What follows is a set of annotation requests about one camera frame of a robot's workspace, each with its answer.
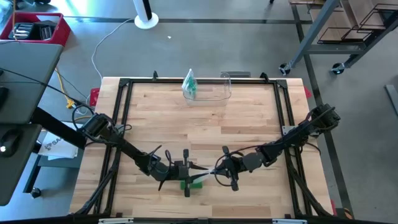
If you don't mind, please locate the white printed paper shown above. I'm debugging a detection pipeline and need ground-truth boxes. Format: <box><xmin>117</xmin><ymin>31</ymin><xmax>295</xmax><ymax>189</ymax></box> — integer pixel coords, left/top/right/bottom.
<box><xmin>37</xmin><ymin>121</ymin><xmax>84</xmax><ymax>161</ymax></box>

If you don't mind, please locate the gray metal rolling cart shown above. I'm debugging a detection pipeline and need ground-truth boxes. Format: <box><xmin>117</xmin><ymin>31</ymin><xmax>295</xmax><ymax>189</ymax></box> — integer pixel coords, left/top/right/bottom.
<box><xmin>279</xmin><ymin>0</ymin><xmax>398</xmax><ymax>76</ymax></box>

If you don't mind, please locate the gray desk top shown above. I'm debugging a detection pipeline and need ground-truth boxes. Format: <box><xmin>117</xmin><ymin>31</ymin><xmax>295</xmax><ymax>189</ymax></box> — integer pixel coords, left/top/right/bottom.
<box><xmin>0</xmin><ymin>123</ymin><xmax>43</xmax><ymax>207</ymax></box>
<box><xmin>0</xmin><ymin>42</ymin><xmax>65</xmax><ymax>125</ymax></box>

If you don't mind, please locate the red plastic crate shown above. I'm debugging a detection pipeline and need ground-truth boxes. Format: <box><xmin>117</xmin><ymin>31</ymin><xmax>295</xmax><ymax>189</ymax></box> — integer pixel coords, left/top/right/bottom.
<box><xmin>0</xmin><ymin>12</ymin><xmax>72</xmax><ymax>47</ymax></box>

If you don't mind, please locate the small red box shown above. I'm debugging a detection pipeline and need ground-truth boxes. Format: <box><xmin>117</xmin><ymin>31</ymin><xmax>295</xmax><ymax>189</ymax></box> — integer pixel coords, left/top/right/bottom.
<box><xmin>90</xmin><ymin>88</ymin><xmax>101</xmax><ymax>108</ymax></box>

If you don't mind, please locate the black appliance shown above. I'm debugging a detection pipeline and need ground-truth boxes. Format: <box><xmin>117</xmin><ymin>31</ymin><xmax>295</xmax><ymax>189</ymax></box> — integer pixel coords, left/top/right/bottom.
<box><xmin>32</xmin><ymin>20</ymin><xmax>58</xmax><ymax>41</ymax></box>

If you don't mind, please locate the silver metal appliance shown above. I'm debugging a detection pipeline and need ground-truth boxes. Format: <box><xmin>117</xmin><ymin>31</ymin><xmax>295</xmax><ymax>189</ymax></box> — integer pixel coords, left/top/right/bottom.
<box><xmin>8</xmin><ymin>22</ymin><xmax>34</xmax><ymax>40</ymax></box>

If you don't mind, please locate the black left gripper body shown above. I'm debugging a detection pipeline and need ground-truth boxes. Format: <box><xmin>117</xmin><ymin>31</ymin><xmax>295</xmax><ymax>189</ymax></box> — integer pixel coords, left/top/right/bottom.
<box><xmin>151</xmin><ymin>148</ymin><xmax>193</xmax><ymax>198</ymax></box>

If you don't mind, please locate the black computer mouse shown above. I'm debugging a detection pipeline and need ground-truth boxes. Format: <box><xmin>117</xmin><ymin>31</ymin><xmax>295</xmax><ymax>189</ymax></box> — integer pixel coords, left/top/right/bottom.
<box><xmin>0</xmin><ymin>128</ymin><xmax>23</xmax><ymax>158</ymax></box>

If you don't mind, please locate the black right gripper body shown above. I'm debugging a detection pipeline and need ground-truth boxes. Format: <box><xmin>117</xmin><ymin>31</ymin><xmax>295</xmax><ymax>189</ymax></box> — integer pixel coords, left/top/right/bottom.
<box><xmin>221</xmin><ymin>146</ymin><xmax>265</xmax><ymax>192</ymax></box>

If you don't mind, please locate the green elastic bandage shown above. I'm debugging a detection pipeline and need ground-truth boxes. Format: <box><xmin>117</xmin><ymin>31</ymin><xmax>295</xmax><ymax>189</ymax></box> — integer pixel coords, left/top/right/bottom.
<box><xmin>180</xmin><ymin>179</ymin><xmax>204</xmax><ymax>190</ymax></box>

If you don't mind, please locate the black aluminium table frame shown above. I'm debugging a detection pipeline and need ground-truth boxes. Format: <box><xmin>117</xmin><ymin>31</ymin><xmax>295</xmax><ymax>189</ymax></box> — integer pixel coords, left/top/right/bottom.
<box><xmin>73</xmin><ymin>70</ymin><xmax>338</xmax><ymax>218</ymax></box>

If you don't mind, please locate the clear acrylic tray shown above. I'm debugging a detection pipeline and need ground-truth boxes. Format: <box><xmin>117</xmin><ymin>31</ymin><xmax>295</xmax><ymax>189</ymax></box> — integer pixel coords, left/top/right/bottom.
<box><xmin>182</xmin><ymin>72</ymin><xmax>233</xmax><ymax>107</ymax></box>

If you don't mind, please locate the yellow floor cable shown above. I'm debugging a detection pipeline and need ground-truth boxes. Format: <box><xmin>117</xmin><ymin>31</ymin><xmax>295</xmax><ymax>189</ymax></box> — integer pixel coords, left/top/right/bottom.
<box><xmin>54</xmin><ymin>67</ymin><xmax>76</xmax><ymax>110</ymax></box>

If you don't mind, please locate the white pedestal stand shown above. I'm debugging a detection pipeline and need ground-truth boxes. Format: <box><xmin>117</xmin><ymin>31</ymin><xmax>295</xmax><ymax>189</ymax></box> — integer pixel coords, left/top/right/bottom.
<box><xmin>132</xmin><ymin>0</ymin><xmax>160</xmax><ymax>30</ymax></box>

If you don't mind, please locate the black desk support bar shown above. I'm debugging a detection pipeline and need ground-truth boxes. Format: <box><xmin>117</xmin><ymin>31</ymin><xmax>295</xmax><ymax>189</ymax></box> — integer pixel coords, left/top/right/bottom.
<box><xmin>30</xmin><ymin>106</ymin><xmax>88</xmax><ymax>149</ymax></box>

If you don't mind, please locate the white floor cable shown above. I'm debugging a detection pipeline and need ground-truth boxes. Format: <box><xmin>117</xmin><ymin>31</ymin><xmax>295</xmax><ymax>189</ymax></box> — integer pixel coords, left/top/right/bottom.
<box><xmin>90</xmin><ymin>17</ymin><xmax>135</xmax><ymax>79</ymax></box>

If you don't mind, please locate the white frame bracket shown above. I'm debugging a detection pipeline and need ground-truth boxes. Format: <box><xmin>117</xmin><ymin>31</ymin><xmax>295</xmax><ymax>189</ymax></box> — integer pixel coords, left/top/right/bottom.
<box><xmin>272</xmin><ymin>218</ymin><xmax>308</xmax><ymax>224</ymax></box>
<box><xmin>98</xmin><ymin>217</ymin><xmax>134</xmax><ymax>224</ymax></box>

